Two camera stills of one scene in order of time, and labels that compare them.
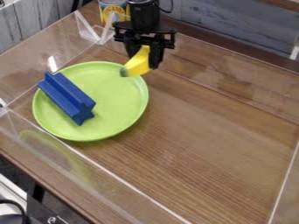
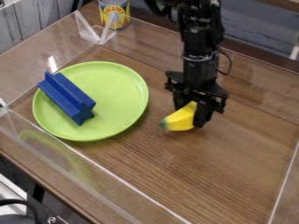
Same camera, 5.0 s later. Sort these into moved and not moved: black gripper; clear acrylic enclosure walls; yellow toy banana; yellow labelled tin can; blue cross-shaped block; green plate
Moved: yellow toy banana; black gripper
Not moved: blue cross-shaped block; clear acrylic enclosure walls; yellow labelled tin can; green plate
